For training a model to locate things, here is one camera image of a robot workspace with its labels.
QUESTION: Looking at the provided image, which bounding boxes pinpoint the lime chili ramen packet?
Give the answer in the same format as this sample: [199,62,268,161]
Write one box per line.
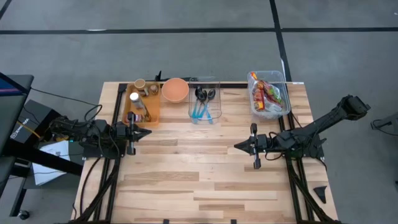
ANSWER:
[259,80,284,105]

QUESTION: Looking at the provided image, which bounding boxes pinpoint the thick black cable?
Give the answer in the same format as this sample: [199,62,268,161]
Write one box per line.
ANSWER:
[79,157,103,218]

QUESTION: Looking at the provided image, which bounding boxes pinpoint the black desk frame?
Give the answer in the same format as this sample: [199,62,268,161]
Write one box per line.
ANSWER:
[0,136,84,218]

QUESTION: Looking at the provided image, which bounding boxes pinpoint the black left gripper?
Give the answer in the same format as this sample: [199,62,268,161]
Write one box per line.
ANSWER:
[116,111,152,156]

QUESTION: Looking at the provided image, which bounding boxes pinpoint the large clear plastic bin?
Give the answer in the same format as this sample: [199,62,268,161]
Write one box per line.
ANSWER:
[247,70,292,121]

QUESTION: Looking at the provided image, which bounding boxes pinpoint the small clear plastic bin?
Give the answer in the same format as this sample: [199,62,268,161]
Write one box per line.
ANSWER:
[187,75,222,125]

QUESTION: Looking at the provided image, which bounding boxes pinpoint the orange ramen packet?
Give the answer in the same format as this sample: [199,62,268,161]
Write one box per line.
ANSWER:
[264,101,284,113]

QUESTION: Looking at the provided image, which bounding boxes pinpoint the spice jar with white lid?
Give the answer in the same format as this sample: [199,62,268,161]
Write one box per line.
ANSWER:
[129,91,144,110]

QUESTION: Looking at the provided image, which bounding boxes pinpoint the grey stand with cable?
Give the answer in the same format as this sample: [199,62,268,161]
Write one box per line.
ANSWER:
[369,111,398,137]

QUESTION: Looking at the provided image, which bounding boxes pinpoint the black plastic wedge mount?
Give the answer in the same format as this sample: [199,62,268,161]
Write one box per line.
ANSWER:
[313,185,328,205]

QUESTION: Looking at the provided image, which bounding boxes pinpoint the silver seasoning wrapper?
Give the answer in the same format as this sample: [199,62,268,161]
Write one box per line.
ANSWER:
[142,105,152,123]

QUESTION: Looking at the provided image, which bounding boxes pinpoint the orange bowl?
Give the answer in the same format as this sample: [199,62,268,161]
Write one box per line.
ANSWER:
[161,77,190,104]

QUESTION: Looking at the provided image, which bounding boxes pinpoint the yellow cable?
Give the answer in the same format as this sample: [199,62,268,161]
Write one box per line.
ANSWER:
[17,120,42,139]

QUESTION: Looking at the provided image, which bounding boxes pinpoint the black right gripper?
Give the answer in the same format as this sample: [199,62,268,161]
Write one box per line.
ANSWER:
[233,123,277,170]

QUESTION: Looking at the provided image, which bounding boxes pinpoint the white paper sheets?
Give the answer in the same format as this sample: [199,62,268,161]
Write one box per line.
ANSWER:
[32,139,72,187]

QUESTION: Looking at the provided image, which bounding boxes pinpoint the orange plastic tray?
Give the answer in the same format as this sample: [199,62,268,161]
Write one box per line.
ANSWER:
[121,81,162,128]

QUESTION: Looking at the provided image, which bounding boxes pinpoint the spice jar with tan lid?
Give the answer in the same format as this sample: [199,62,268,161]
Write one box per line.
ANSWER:
[134,78,150,97]

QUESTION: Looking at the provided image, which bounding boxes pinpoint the red yellow ramen packet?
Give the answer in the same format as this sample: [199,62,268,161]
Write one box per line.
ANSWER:
[250,72,266,112]

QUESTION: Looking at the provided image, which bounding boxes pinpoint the black computer case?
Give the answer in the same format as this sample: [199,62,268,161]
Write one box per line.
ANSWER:
[9,99,67,147]

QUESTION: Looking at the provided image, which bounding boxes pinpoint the thin black floor cable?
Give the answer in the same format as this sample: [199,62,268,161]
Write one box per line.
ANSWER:
[30,87,99,108]

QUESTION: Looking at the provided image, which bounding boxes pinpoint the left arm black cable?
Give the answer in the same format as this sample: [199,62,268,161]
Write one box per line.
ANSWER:
[83,104,121,156]

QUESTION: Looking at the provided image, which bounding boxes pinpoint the black computer monitor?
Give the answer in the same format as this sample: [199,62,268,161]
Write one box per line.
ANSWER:
[0,72,34,156]

